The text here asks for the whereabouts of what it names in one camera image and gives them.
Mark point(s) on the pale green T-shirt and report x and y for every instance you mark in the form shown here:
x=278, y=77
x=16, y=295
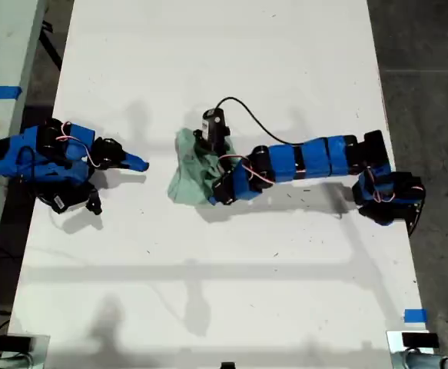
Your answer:
x=185, y=173

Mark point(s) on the black slanted leg bar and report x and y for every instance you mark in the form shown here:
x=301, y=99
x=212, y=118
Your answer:
x=52, y=48

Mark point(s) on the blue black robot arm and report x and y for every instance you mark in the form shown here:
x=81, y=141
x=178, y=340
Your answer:
x=74, y=169
x=316, y=157

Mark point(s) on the small black box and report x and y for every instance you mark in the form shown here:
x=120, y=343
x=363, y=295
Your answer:
x=419, y=340
x=13, y=343

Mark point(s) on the black camera box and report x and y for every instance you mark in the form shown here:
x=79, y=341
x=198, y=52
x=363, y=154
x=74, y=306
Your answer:
x=68, y=201
x=214, y=128

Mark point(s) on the shiny metal plate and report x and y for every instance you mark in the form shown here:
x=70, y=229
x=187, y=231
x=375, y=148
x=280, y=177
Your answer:
x=394, y=344
x=39, y=351

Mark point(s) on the square blue tape piece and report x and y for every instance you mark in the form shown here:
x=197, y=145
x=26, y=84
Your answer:
x=415, y=316

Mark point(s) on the small black round object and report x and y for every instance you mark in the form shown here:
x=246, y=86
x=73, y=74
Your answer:
x=227, y=365

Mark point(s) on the grey tube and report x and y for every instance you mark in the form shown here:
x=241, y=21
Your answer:
x=423, y=361
x=4, y=362

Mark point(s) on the pale side table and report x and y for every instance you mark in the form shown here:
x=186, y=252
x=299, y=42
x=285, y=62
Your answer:
x=0, y=46

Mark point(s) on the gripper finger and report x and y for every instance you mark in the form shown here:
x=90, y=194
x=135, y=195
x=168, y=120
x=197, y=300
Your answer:
x=212, y=201
x=134, y=167
x=136, y=158

